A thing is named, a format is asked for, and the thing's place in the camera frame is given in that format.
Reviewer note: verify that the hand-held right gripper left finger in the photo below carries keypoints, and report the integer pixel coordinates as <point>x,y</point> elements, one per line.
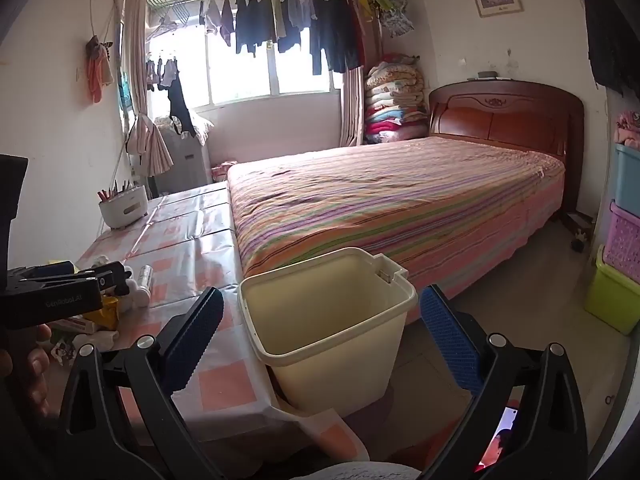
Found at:
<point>195,335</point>

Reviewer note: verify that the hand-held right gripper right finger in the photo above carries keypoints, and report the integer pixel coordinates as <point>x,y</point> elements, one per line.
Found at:
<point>445,340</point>

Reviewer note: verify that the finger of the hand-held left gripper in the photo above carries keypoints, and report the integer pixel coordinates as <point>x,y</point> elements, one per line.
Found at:
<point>50,269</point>
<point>102,280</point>

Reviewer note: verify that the yellow packet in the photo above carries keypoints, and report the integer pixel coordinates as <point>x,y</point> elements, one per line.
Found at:
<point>107,310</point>

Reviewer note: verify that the small white bottle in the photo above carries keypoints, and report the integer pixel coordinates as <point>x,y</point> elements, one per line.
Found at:
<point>145,280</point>

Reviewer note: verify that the printed wrapper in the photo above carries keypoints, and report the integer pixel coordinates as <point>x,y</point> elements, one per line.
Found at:
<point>85,347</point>

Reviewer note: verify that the cream plastic bin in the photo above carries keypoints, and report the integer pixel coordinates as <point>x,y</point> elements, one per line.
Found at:
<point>330,340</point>

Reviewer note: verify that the person's left hand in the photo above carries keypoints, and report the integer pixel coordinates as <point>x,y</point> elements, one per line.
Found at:
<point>35,360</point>

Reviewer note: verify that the white utensil holder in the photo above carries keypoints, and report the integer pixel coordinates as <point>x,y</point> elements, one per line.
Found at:
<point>122,210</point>

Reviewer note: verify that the orange checkered tablecloth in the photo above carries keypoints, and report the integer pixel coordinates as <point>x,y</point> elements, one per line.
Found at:
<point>190,240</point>

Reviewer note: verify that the smartphone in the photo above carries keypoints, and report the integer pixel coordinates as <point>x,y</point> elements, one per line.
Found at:
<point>500,435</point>

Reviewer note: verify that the tied striped curtain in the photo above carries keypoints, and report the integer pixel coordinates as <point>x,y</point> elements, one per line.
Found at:
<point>150,150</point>

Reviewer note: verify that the grey cabinet by window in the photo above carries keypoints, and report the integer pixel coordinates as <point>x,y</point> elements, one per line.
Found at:
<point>182,165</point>

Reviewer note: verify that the bed with striped sheet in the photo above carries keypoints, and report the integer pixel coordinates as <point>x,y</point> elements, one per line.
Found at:
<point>390,200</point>

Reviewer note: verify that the pink stool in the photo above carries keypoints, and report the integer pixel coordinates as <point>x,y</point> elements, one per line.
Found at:
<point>222,172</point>

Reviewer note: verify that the small floor ornament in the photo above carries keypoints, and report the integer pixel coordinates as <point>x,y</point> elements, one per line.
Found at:
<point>580,242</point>

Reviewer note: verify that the black hanging garment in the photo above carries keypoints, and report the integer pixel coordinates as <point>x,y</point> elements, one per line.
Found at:
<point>179,105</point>

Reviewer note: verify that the orange hanging cloth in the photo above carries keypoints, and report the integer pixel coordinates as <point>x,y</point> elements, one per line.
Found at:
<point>95,75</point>

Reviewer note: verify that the pink plastic basket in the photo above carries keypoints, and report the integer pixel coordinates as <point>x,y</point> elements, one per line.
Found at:
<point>625,240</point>

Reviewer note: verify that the hanger of small laundry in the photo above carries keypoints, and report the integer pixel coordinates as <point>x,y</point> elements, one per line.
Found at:
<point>162,72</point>

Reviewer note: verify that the wooden headboard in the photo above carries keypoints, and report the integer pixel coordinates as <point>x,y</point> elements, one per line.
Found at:
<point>500,120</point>

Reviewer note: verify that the blue storage box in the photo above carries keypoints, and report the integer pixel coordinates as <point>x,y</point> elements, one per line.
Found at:
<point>629,180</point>

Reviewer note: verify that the stack of folded quilts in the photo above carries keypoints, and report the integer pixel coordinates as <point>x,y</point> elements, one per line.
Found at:
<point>395,100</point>

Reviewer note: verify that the straight striped curtain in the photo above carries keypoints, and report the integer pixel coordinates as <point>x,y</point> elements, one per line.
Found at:
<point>351,110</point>

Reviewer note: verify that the window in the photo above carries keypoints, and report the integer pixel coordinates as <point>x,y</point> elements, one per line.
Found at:
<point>250,70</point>

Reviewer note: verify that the grey item on headboard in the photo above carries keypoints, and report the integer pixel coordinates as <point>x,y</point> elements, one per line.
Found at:
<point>486,74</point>

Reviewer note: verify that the pink folded clothes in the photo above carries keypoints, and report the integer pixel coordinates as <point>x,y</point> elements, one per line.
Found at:
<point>629,127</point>

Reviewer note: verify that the patterned hanging garment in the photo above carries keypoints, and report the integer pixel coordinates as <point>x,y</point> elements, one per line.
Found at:
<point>397,17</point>

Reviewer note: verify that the row of hanging clothes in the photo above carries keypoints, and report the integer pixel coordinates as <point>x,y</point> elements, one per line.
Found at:
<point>325,35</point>

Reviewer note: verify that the dark hanging cloth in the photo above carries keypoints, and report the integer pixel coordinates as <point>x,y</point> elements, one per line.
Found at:
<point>615,35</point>

